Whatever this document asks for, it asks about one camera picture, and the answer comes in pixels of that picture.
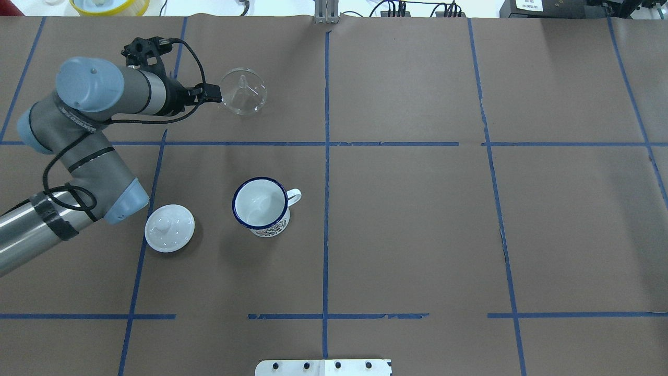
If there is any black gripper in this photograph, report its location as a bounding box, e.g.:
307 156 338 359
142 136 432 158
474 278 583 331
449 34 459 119
162 78 223 116

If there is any clear plastic funnel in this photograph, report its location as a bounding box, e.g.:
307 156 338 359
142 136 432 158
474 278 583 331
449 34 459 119
220 67 268 116

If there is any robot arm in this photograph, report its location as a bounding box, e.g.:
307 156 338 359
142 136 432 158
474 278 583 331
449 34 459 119
2 55 222 275

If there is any yellow tape roll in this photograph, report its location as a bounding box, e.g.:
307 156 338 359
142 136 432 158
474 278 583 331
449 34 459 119
69 0 150 17

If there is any white enamel mug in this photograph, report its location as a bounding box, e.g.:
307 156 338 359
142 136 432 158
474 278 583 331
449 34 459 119
232 177 302 238

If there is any white ceramic lid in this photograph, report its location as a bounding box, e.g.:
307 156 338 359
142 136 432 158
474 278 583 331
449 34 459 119
144 204 195 254

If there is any black computer box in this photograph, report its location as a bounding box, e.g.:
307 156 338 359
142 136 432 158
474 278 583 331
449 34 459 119
499 1 616 19

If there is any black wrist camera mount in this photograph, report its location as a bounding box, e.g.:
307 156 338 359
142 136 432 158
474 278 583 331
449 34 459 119
120 37 172 78

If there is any aluminium frame post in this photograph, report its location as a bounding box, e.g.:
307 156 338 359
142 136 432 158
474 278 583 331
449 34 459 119
313 0 340 25

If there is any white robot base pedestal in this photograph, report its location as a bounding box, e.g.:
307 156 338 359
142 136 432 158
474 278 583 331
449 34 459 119
254 359 393 375

